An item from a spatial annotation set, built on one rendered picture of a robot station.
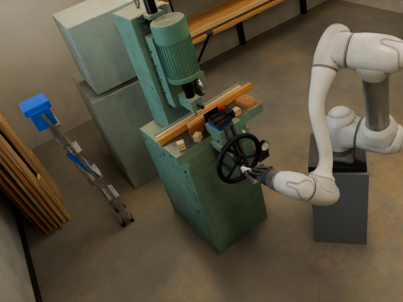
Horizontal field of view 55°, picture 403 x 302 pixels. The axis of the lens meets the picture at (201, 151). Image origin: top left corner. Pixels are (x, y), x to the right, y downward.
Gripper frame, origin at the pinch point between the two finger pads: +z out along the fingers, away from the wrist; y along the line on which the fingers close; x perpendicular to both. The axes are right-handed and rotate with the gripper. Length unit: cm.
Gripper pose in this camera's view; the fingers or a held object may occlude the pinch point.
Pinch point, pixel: (246, 170)
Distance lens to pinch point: 182.9
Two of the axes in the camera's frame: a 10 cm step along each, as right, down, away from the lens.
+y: -7.9, 5.3, -3.2
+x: 4.3, 8.4, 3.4
